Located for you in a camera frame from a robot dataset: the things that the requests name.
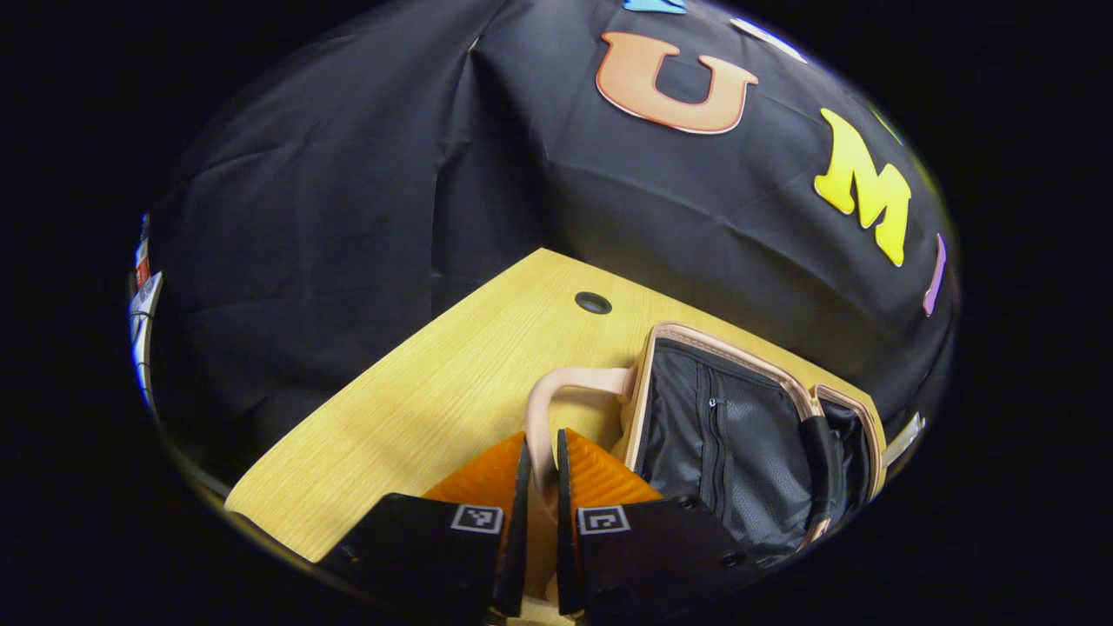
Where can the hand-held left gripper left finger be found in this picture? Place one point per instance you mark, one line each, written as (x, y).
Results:
(513, 539)

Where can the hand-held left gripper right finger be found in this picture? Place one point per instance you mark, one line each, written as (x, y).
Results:
(567, 539)

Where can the small pink suitcase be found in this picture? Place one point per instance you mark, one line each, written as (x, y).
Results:
(748, 452)

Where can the white and red object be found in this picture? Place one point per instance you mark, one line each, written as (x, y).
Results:
(143, 304)

